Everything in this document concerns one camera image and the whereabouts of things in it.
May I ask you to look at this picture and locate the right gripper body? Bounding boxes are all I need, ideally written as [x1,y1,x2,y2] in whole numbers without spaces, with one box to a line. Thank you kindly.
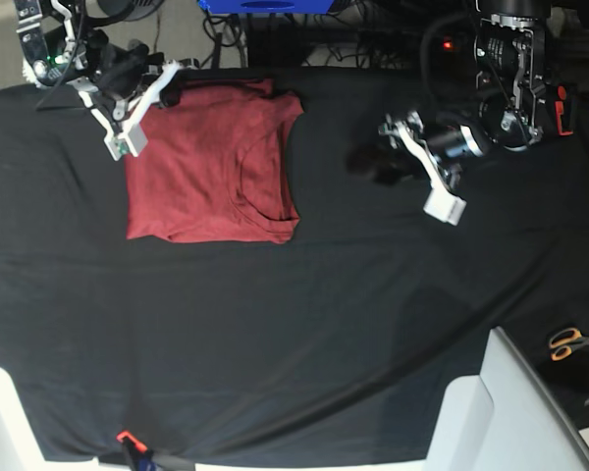
[80,29,168,116]

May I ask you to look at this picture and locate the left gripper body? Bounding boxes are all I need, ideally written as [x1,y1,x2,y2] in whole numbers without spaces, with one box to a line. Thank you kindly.
[380,110,491,189]

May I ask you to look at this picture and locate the red long-sleeve T-shirt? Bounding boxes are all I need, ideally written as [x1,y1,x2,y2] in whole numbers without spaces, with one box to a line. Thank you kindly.
[125,78,303,244]

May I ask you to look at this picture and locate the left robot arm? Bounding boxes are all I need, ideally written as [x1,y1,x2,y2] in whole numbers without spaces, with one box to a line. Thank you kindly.
[346,1,551,190]

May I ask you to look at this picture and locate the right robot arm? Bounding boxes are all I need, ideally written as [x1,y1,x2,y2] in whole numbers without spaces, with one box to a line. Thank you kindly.
[14,1,164,122]

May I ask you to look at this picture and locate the blue plastic box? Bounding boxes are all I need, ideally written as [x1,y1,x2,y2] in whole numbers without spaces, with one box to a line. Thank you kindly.
[198,0,334,15]

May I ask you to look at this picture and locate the black and orange clamp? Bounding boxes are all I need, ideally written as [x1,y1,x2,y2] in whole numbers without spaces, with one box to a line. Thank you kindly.
[554,84,577,136]

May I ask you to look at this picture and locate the black table cloth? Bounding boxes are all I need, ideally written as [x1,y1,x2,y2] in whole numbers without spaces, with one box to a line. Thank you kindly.
[0,70,589,467]

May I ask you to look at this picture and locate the blue clamp at bottom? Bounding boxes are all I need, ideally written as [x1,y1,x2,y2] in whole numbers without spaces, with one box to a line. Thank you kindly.
[116,430,197,471]

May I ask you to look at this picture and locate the yellow-handled scissors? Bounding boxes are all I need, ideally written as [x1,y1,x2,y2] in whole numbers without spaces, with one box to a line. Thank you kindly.
[548,327,589,362]

